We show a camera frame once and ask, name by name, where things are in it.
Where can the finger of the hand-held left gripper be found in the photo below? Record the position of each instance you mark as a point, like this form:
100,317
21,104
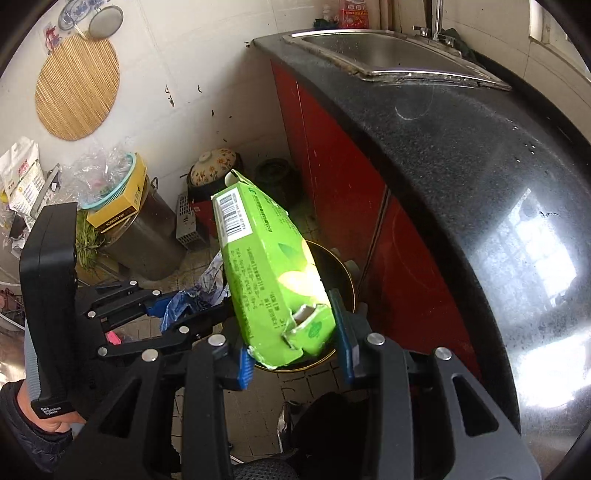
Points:
184,331
120,290

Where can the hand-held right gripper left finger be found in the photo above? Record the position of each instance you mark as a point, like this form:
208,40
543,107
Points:
244,369

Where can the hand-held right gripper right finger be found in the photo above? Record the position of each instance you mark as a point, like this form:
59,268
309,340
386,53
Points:
344,332

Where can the blue silver plastic wrapper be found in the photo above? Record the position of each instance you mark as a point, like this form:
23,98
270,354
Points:
184,300

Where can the black bin with yellow rim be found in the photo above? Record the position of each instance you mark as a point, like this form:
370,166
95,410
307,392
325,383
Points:
332,272

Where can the green cardboard box with barcode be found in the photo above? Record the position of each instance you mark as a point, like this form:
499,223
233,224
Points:
263,258

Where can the person's left forearm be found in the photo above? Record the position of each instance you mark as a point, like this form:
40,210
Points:
27,434

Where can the person's left hand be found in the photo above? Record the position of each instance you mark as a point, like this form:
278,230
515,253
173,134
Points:
62,423

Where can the pink plastic item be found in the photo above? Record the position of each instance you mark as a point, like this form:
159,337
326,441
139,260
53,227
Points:
112,338

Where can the large steel stockpot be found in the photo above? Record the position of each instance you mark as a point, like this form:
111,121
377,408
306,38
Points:
143,244

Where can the green leafy vegetables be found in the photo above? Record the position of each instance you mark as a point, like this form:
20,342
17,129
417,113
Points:
87,240

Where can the wide red cabinet door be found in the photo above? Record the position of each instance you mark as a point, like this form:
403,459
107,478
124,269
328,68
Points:
337,175
415,286

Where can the yellow cardboard box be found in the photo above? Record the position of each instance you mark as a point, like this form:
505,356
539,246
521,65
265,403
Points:
124,203

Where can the grey slotted plastic basket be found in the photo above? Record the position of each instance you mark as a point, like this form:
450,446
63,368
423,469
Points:
189,226

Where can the teal plastic basket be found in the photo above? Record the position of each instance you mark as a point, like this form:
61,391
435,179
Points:
115,191

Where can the white printed bag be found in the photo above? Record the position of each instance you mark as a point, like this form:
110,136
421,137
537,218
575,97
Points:
23,170

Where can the red box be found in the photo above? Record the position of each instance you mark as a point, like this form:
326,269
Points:
205,219

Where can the clear plastic bag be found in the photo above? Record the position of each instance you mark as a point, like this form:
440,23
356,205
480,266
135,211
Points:
97,166

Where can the black round container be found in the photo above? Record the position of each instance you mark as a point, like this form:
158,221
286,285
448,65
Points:
198,191

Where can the floral ceramic casserole pot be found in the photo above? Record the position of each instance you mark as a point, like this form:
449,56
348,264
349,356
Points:
212,168

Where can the dark glazed jar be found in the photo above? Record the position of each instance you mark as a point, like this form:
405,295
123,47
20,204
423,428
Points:
274,182

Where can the round bamboo mat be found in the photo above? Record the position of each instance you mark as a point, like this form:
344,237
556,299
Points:
76,87

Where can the black stone kitchen counter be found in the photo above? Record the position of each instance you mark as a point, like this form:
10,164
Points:
438,161

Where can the narrow red cabinet door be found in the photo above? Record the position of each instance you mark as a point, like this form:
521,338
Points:
284,106

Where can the round mesh strainer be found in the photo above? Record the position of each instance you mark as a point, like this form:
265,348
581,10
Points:
106,21

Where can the stainless steel sink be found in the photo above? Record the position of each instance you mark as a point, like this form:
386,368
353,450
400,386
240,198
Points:
383,50

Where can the dark green cloth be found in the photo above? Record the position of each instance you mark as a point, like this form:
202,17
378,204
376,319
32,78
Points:
325,23

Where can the red white packet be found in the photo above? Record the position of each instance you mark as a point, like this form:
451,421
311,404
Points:
354,14

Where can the chrome faucet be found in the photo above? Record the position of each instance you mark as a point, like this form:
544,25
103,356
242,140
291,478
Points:
434,23

